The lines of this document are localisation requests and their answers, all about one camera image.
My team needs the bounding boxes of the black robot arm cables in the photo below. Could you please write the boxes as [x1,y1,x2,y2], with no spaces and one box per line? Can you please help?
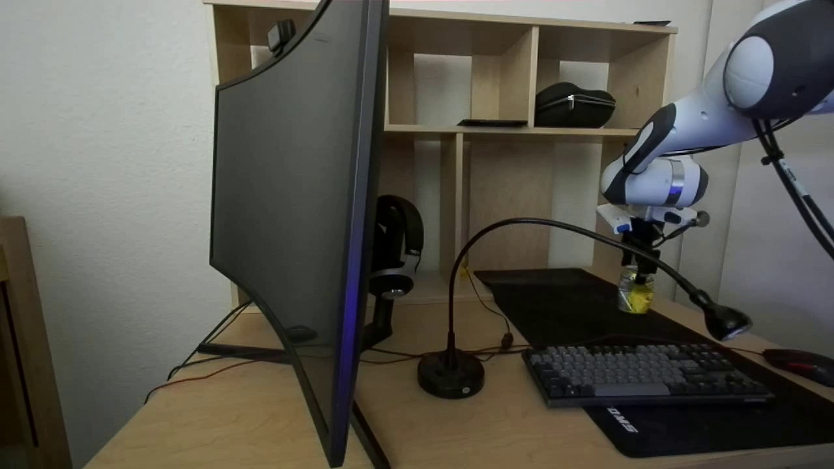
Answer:
[751,114,834,263]

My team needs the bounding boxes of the black gooseneck desk lamp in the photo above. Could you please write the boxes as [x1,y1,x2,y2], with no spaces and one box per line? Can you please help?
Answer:
[414,217,756,402]

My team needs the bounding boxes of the black monitor stand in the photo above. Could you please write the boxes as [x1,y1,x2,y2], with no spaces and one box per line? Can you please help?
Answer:
[197,340,395,469]

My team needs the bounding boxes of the light wooden shelf unit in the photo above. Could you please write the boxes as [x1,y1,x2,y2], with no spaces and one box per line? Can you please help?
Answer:
[206,0,678,295]

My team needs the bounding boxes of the grey mechanical keyboard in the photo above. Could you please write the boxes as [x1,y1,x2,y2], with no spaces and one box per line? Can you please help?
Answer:
[521,340,778,411]

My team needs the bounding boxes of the black desk mat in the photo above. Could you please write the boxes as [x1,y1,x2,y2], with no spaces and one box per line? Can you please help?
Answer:
[474,265,834,462]

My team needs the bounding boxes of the yellow drink can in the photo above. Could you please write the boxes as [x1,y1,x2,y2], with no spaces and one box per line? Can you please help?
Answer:
[615,265,657,319]

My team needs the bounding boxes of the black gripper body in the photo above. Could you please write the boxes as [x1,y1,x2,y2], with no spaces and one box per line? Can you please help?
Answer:
[598,203,689,250]

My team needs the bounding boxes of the brown wooden cabinet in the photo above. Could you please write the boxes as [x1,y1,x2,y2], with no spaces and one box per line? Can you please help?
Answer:
[0,217,73,469]

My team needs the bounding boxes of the black bag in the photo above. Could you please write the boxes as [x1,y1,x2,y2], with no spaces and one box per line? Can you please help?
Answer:
[532,78,618,130]

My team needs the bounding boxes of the white door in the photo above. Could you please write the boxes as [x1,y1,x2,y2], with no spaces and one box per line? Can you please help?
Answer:
[672,0,834,350]

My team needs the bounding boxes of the red cable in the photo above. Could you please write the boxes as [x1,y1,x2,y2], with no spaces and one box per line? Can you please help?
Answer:
[141,341,532,405]

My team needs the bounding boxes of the black headphones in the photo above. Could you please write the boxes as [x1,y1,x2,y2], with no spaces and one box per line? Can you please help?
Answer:
[367,192,427,301]

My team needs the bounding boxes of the black curved monitor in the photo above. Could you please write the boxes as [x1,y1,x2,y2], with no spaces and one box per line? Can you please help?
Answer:
[210,0,391,469]

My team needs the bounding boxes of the black and red mouse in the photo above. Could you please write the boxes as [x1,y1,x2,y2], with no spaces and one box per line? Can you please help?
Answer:
[762,346,834,390]

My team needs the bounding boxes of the black headphone stand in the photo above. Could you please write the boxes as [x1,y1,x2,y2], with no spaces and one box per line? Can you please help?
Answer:
[360,295,396,350]

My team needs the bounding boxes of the black monitor cable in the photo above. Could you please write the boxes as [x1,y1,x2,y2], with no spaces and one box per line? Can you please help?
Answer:
[165,297,257,380]

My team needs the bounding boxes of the flat black device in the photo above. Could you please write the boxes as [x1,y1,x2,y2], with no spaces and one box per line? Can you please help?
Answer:
[456,114,529,130]

